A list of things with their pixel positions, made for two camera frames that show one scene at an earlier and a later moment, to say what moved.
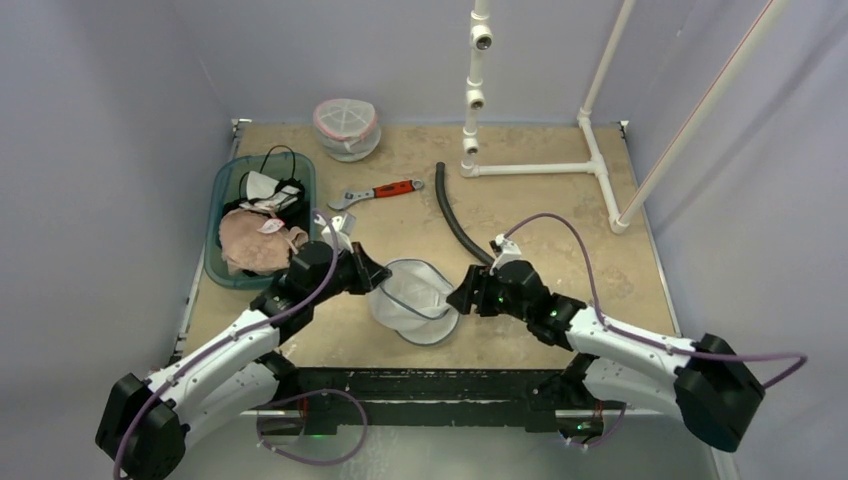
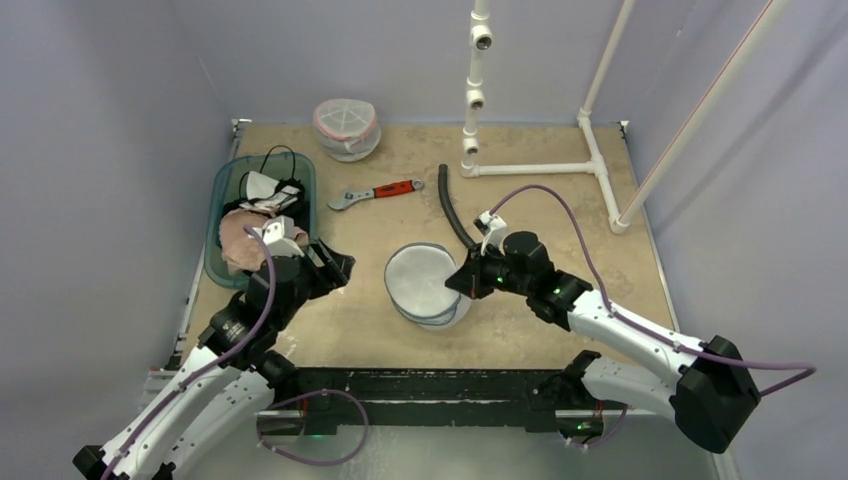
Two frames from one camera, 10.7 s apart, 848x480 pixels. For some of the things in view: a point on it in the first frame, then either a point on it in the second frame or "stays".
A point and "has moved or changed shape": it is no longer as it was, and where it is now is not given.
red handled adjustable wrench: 383,191 stays
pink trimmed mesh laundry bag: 347,129 stays
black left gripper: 375,272 → 334,271
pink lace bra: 258,242 stays
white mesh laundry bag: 413,303 has moved or changed shape
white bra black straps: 265,192 stays
